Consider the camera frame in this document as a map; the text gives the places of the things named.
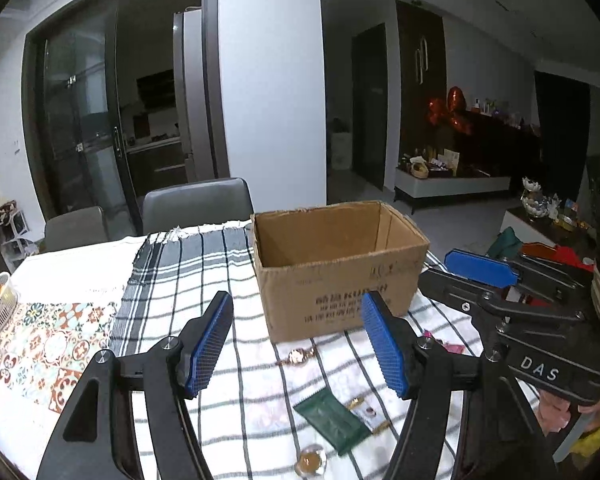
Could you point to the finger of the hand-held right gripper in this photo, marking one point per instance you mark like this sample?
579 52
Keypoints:
480 265
460 292

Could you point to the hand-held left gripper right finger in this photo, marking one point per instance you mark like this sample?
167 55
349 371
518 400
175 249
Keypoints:
387 345

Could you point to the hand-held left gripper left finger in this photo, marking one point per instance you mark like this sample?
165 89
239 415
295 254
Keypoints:
207 345

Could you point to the small white gold snack packet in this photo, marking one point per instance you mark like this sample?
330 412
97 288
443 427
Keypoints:
367 412

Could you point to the brown cardboard box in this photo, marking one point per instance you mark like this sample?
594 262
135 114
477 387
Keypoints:
330 300

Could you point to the gold candy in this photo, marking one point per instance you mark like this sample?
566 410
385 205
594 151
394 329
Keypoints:
296 356

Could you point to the dark green snack packet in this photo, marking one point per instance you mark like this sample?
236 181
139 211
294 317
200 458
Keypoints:
330 417

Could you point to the round amber jelly cup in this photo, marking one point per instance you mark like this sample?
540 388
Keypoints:
310 461

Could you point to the person's right hand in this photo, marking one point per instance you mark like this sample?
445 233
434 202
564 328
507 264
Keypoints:
555 410

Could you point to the green cloth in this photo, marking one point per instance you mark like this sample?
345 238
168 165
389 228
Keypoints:
505 245

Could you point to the black white plaid tablecloth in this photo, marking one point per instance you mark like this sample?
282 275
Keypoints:
260 385

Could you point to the white low cabinet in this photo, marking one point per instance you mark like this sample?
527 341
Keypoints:
455 185

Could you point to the white lotus ornament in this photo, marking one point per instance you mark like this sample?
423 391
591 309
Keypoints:
532 195

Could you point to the small woven basket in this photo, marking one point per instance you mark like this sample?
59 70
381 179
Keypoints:
420 168

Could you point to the dark sideboard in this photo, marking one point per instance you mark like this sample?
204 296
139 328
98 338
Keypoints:
495 145

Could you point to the grey dining chair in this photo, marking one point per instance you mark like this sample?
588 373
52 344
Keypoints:
195 207
75 230

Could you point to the white printed table cover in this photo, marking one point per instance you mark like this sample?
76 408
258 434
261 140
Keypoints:
80 270

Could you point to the patterned tile-print table runner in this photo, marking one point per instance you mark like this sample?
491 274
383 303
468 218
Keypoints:
55 340

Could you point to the dark tall cabinet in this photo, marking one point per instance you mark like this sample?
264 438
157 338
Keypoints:
420 110

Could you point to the red foil balloons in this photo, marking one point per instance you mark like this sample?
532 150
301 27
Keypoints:
455 100

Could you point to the dark room door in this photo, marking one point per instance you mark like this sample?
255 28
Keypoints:
370 110

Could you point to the small white shelf rack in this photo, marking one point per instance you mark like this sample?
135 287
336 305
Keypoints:
10 230

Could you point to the silver refrigerator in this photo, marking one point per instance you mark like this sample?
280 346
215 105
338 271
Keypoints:
190 95

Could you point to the dark sliding glass door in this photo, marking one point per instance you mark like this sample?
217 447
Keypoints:
80 110

